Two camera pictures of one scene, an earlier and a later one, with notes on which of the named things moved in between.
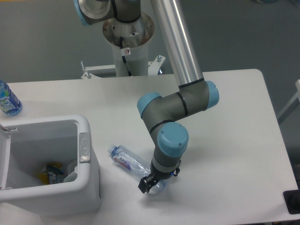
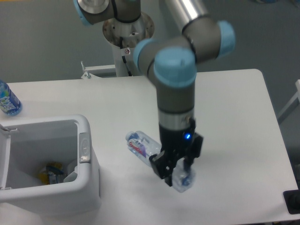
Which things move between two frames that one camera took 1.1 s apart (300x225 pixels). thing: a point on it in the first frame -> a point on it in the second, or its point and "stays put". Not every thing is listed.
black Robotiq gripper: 146,183 -> 177,144
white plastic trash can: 47,165 stays put
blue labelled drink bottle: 10,104 stays put
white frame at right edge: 293,103 stays put
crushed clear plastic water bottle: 139,166 -> 143,145
